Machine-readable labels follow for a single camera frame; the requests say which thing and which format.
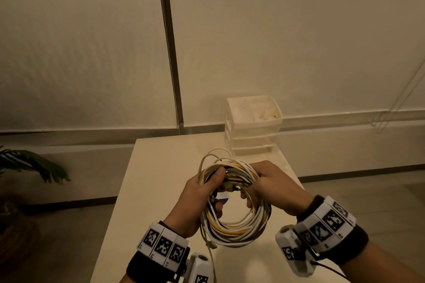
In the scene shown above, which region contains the green potted plant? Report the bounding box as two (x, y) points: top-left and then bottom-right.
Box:
(0, 146), (71, 185)

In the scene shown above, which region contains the clear blind wand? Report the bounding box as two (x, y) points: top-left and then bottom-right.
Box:
(371, 60), (425, 135)

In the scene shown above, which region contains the black wristband with marker tags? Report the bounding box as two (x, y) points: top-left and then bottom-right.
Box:
(295, 195), (370, 266)
(126, 221), (190, 283)

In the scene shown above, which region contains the person's right hand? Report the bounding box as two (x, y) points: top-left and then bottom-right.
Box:
(240, 160), (315, 217)

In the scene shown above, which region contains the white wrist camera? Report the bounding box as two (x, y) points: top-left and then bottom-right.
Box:
(185, 252), (214, 283)
(274, 224), (317, 277)

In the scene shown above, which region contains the white plastic drawer organizer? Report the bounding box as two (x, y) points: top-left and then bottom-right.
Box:
(224, 95), (284, 157)

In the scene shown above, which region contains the white and yellow cable coil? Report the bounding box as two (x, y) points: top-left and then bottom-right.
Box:
(197, 148), (272, 283)

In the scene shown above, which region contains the person's right forearm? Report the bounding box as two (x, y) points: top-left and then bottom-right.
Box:
(341, 239), (425, 283)

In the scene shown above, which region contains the thin black camera cable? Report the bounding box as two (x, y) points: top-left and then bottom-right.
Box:
(310, 259), (350, 281)

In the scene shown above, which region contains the person's left hand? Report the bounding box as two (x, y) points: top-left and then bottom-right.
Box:
(163, 167), (230, 239)

